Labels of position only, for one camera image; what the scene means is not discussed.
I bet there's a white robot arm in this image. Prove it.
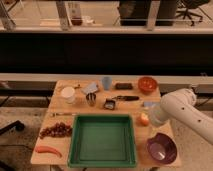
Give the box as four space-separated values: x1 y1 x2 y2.
148 88 213 145

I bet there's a red bowl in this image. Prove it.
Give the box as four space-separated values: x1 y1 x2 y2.
138 77 158 94

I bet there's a purple bowl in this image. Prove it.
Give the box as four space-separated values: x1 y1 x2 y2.
146 133 177 164

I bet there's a blue plastic cup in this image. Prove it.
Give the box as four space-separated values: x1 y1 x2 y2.
101 77 112 90

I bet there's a dark brown rectangular block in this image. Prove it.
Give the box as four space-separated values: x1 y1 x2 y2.
115 83 133 90

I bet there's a small black square box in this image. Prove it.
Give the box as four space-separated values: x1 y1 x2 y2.
104 99 116 110

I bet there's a small metal cup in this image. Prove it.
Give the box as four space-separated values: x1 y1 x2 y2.
86 93 96 106

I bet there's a white paper cup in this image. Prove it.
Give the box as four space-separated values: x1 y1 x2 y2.
61 87 75 103

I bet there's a blue sponge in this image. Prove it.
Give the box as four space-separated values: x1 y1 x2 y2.
144 101 159 108

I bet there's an orange apple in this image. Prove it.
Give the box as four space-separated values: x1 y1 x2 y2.
139 113 149 126

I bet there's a green plastic tray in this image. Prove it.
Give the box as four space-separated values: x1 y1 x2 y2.
67 115 137 168

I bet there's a metal spoon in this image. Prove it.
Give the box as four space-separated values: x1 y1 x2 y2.
50 113 76 117

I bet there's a bunch of red grapes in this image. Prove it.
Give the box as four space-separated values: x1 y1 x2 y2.
40 122 72 139

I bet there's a red jar in background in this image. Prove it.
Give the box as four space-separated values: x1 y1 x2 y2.
68 1 82 26

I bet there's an orange carrot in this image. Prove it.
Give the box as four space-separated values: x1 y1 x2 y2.
34 146 62 158

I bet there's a black office chair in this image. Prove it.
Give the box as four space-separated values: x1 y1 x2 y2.
175 0 210 26

